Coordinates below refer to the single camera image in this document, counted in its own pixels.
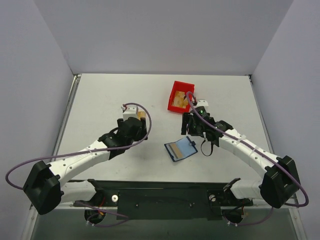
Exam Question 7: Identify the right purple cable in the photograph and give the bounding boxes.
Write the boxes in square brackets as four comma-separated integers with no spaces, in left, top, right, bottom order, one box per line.
[185,91,309,227]

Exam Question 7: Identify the gold cards in bin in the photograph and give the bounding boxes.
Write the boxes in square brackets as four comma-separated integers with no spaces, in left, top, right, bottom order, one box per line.
[171,91,189,109]

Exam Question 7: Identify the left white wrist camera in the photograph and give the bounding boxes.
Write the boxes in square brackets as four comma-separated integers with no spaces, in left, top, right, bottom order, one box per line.
[122,105,139,121]

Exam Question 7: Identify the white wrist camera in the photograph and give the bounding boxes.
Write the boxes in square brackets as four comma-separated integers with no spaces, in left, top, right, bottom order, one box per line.
[122,105,139,121]
[196,99,209,108]

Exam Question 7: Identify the gold card face up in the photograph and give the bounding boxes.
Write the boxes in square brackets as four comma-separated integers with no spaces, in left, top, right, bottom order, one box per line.
[137,111,146,119]

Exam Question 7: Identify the gold card magnetic stripe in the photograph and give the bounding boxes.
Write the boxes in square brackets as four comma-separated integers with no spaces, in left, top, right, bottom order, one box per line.
[166,142,184,162]

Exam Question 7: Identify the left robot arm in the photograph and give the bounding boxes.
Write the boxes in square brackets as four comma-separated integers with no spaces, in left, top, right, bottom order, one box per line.
[23,117,147,215]

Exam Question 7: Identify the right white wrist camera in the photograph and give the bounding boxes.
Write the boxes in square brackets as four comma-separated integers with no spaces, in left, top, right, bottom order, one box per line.
[196,99,209,108]

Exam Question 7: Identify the red plastic bin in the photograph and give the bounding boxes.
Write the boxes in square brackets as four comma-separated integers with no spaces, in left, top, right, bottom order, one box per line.
[167,81,195,114]

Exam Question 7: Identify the blue leather card holder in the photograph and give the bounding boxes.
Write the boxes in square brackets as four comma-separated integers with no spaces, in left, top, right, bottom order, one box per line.
[164,136,198,162]

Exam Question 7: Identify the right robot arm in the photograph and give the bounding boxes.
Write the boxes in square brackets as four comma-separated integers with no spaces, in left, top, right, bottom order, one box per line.
[181,106,300,209]

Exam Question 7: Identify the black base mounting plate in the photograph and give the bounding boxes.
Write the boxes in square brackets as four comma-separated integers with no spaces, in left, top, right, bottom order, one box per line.
[85,179,253,220]

